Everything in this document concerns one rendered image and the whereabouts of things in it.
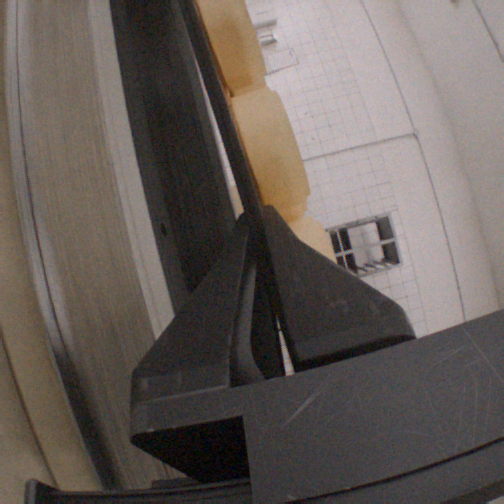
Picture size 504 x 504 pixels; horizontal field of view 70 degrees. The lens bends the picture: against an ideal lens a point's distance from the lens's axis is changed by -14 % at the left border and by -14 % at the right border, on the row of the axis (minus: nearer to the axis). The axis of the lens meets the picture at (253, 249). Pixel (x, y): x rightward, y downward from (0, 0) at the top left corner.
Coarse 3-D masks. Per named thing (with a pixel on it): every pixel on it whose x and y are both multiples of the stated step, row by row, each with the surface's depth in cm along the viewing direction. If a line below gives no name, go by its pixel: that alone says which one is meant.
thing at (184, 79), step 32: (160, 0) 47; (160, 32) 47; (160, 64) 47; (192, 64) 47; (160, 96) 47; (192, 96) 47; (192, 128) 47; (192, 160) 47; (192, 192) 47; (224, 192) 46; (192, 224) 47; (224, 224) 46; (192, 256) 47
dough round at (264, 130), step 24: (240, 96) 15; (264, 96) 15; (240, 120) 14; (264, 120) 14; (288, 120) 14; (264, 144) 14; (288, 144) 14; (264, 168) 14; (288, 168) 14; (264, 192) 15; (288, 192) 15
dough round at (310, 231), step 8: (312, 216) 16; (288, 224) 16; (296, 224) 15; (304, 224) 15; (312, 224) 15; (320, 224) 15; (296, 232) 15; (304, 232) 15; (312, 232) 15; (320, 232) 15; (304, 240) 14; (312, 240) 14; (320, 240) 14; (328, 240) 14; (320, 248) 14; (328, 248) 14; (328, 256) 14
